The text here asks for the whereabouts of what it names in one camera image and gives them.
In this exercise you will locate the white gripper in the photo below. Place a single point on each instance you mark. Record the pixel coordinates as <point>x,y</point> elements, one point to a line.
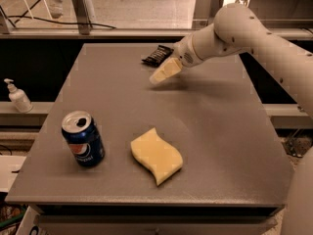
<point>184,53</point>

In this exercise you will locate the black rxbar chocolate bar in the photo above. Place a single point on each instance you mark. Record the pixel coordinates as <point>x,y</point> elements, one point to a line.
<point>160,54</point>

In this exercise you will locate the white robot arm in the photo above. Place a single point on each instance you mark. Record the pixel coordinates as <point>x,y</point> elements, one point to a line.
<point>236,29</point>

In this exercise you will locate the yellow wavy sponge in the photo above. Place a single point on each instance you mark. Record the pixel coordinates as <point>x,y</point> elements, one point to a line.
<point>156,155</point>

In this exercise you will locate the blue pepsi can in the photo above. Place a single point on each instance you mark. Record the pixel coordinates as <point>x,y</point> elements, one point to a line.
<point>83,138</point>

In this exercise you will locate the grey cabinet table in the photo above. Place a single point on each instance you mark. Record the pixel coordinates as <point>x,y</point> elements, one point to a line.
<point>235,167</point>

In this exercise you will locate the white pump lotion bottle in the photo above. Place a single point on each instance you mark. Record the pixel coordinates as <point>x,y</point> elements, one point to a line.
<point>18,97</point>

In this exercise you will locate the grey metal post right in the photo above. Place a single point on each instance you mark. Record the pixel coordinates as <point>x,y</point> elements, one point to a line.
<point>215,5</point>

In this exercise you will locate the grey metal post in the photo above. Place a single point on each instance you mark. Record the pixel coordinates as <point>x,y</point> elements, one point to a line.
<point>82,17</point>
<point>215,5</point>

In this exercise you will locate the grey metal post left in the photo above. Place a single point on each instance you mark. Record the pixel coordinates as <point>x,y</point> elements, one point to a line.
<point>82,17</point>

